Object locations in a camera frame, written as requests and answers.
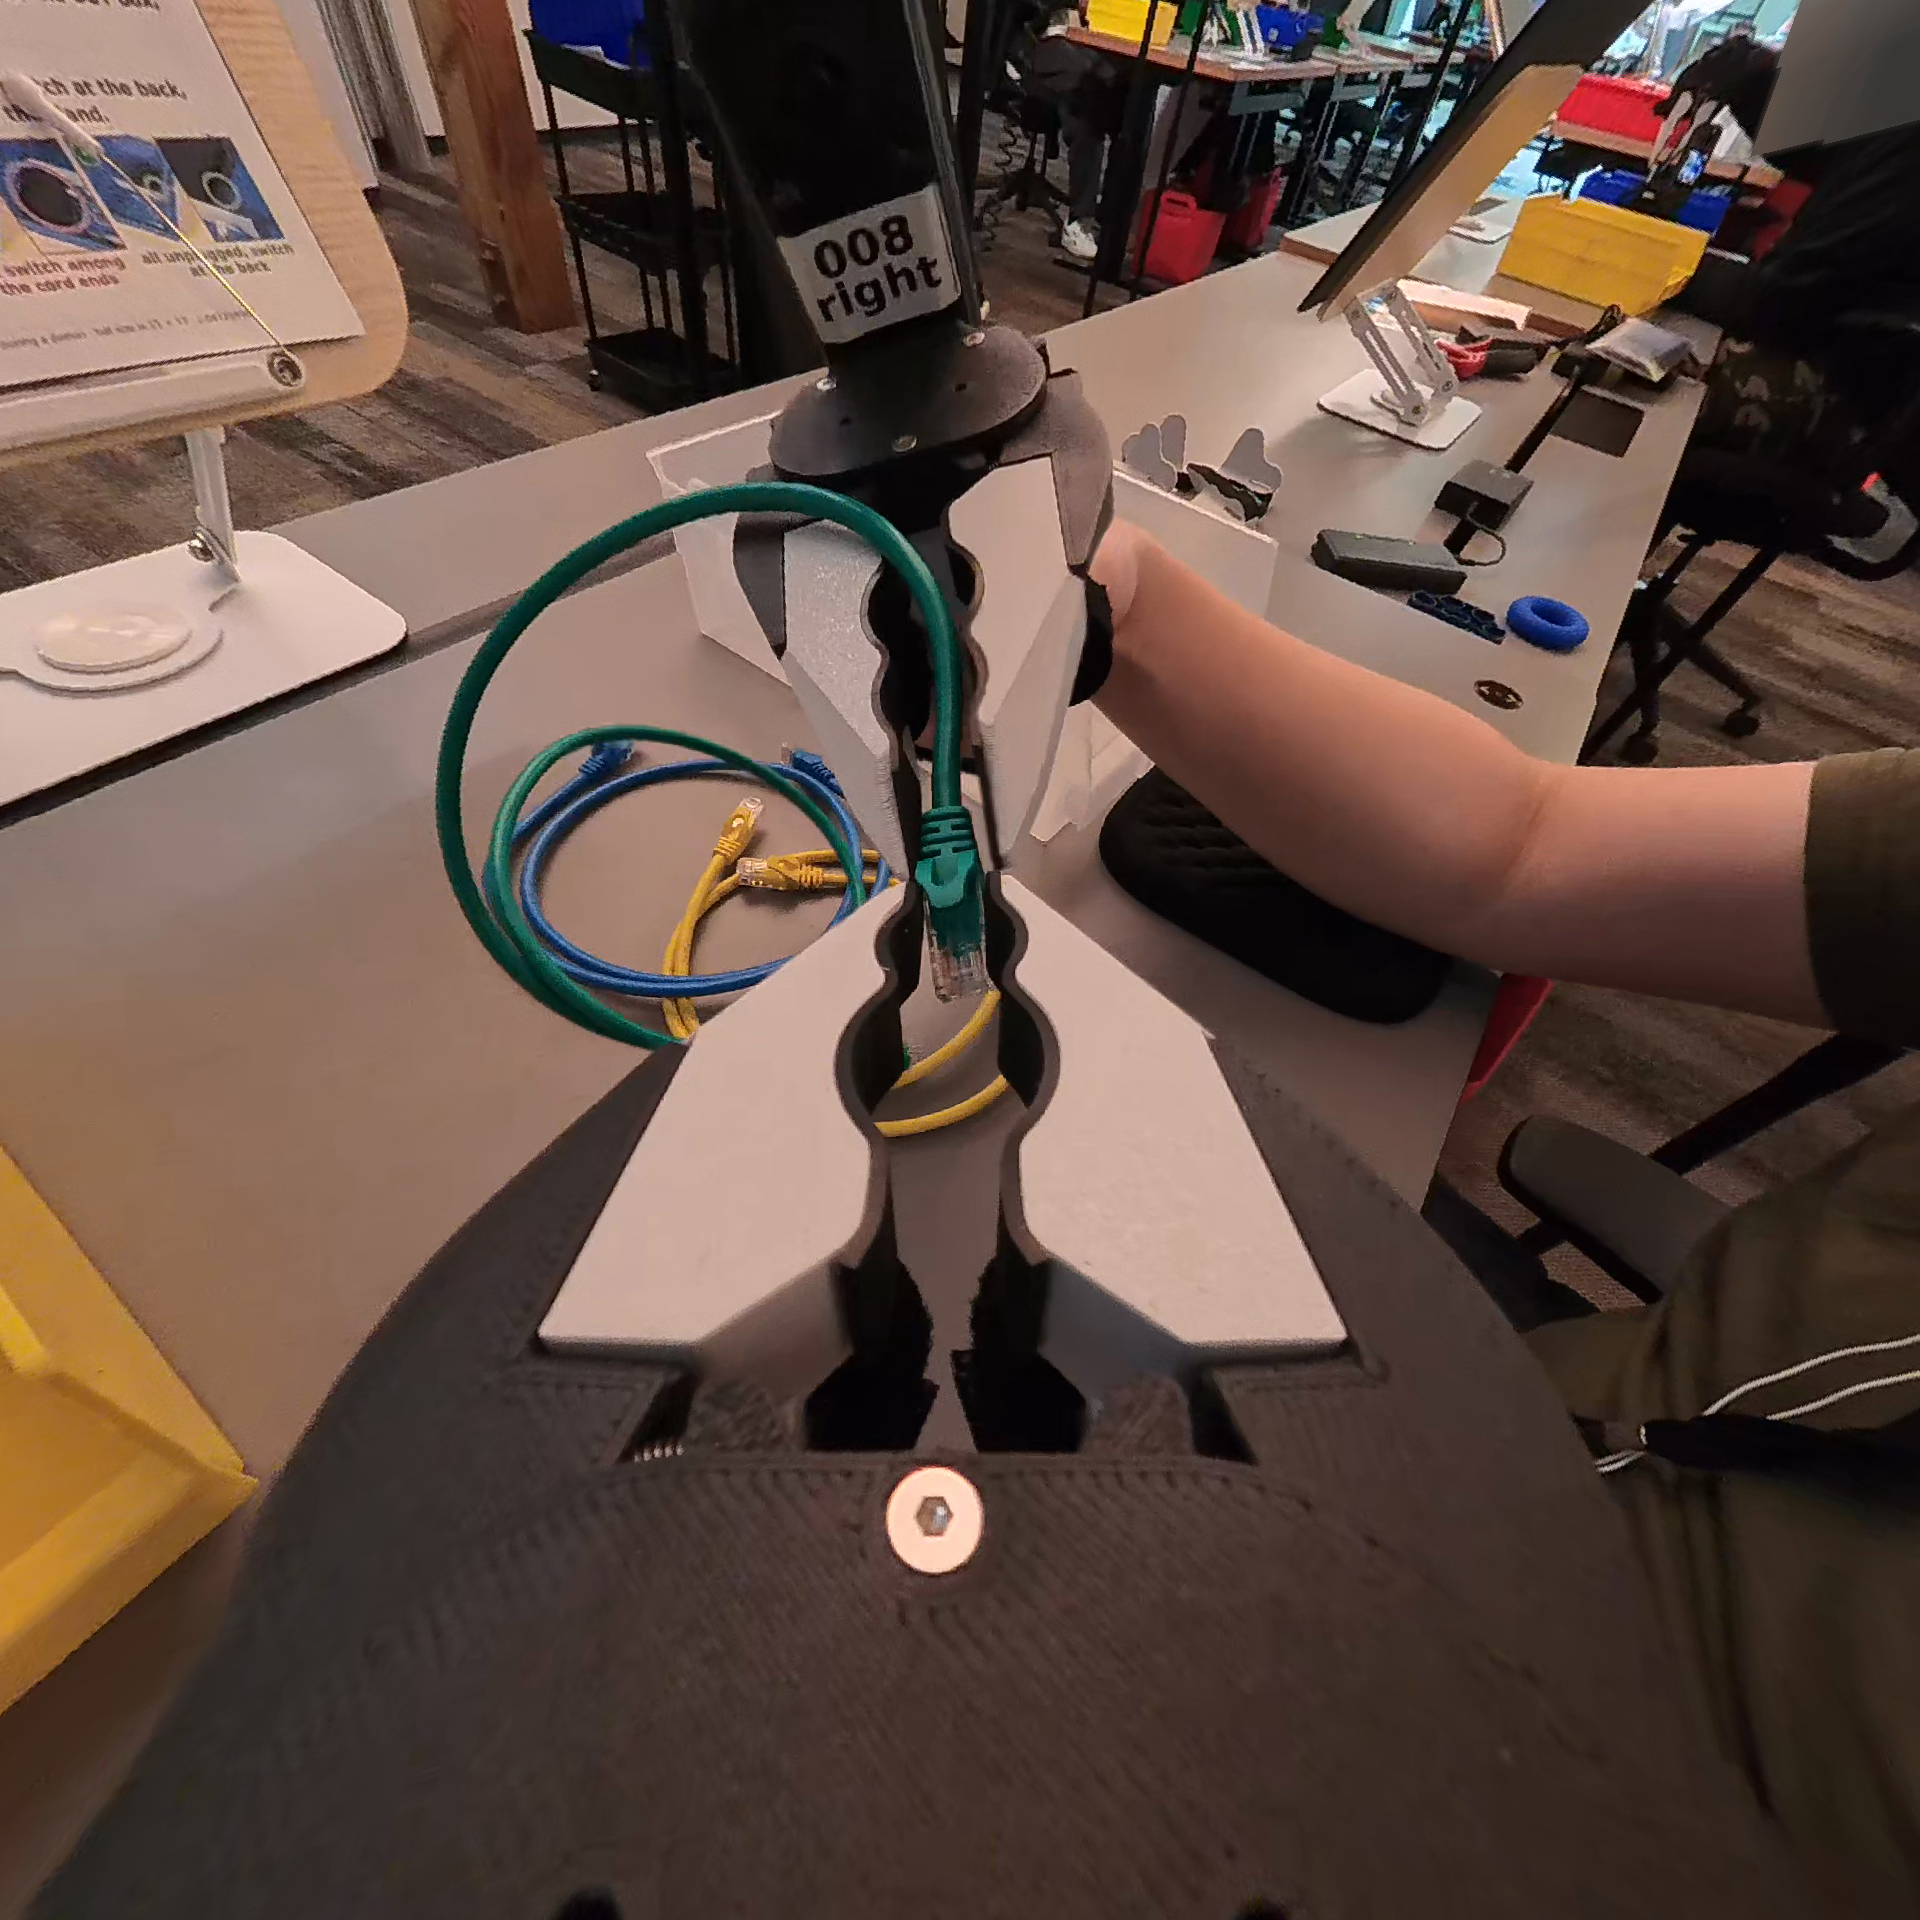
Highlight red plastic crate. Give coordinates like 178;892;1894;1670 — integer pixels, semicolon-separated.
1561;68;1675;136

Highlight person's own torso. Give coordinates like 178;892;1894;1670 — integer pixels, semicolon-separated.
1523;750;1920;1920

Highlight red bin under table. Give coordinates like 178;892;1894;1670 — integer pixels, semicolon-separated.
1462;971;1554;1105

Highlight person's right forearm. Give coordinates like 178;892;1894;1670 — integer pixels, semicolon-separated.
1186;601;1841;1037

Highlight black office chair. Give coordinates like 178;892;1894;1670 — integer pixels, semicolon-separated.
1501;1037;1891;1321
1583;480;1920;760

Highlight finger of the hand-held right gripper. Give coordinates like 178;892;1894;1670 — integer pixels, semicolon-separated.
939;453;1089;879
780;523;924;892

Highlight green ethernet cable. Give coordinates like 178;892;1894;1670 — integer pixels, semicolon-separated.
435;480;998;1051

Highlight white plastic holder box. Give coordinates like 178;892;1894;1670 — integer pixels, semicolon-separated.
648;414;1279;844

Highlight wooden pillar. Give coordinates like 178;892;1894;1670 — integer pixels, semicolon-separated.
408;0;578;335

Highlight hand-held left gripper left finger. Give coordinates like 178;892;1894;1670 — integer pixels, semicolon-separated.
537;888;924;1412

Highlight yellow ethernet cable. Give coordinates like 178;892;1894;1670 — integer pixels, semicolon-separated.
664;800;1010;1136

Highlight printed instruction sheet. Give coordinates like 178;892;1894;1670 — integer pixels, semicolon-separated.
0;0;368;396

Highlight black wire cart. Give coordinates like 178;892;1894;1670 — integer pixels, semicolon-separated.
524;29;743;414

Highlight black rectangular device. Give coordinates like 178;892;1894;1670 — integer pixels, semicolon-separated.
1314;527;1471;597

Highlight yellow plastic bin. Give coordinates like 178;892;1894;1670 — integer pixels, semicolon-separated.
1498;193;1712;319
0;1148;258;1712

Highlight person's right hand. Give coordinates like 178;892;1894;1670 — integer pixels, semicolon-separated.
1084;523;1267;805

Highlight blue ethernet cable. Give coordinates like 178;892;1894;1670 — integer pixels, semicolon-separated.
509;734;903;998

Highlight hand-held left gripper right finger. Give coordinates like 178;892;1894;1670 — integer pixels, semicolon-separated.
983;883;1349;1412

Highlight black mesh wrist rest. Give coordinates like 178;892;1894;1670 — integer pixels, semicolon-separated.
1099;773;1454;1027

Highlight white tablet stand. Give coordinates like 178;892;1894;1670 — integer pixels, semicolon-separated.
0;425;411;812
1320;286;1486;452

